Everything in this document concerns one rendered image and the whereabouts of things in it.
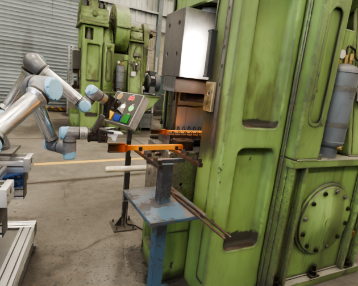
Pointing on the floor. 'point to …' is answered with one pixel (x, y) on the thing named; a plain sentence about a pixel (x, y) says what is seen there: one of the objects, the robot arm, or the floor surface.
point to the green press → (111, 61)
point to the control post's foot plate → (122, 225)
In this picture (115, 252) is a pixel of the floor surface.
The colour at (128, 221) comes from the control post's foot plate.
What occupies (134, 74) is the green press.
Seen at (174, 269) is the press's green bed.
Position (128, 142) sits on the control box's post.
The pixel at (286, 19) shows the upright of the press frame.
